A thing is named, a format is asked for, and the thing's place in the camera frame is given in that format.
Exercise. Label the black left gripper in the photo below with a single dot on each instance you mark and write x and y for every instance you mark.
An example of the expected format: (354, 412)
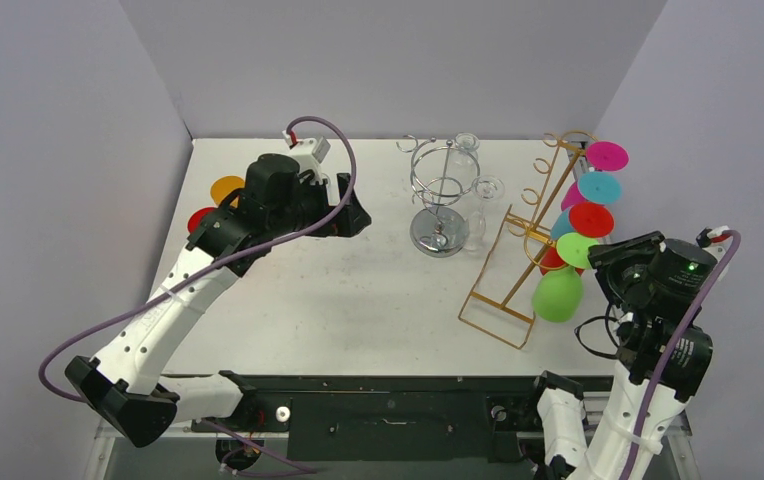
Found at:
(347, 223)

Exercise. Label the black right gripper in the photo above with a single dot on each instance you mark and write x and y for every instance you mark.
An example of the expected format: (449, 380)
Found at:
(618, 252)

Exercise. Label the green plastic wine glass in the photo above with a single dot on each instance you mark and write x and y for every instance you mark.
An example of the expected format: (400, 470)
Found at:
(560, 290)

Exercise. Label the yellow plastic wine glass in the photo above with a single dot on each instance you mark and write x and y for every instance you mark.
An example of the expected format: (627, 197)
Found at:
(224, 186)

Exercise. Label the red plastic wine glass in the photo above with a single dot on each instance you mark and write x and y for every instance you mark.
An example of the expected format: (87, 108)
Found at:
(196, 218)

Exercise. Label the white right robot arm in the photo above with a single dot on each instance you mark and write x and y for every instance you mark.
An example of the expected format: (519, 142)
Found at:
(658, 367)

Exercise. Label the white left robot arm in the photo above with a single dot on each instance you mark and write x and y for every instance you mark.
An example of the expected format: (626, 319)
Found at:
(125, 383)

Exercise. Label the blue plastic wine glass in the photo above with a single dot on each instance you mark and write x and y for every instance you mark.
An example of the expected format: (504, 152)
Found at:
(584, 208)

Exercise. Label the chrome spiral glass rack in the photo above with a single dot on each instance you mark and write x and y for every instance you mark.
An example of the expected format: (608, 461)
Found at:
(437, 230)

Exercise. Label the pink plastic wine glass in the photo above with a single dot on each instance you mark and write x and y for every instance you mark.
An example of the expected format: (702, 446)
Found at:
(604, 159)

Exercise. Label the clear stemmed wine glass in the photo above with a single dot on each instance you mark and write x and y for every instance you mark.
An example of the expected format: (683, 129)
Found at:
(485, 190)

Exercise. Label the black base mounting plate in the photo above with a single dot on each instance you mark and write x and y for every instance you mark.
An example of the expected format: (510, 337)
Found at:
(306, 422)

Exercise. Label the gold wire glass rack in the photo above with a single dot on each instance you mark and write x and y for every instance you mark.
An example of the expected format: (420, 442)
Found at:
(498, 303)

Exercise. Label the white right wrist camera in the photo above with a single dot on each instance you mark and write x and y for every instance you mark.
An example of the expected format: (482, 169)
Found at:
(714, 241)

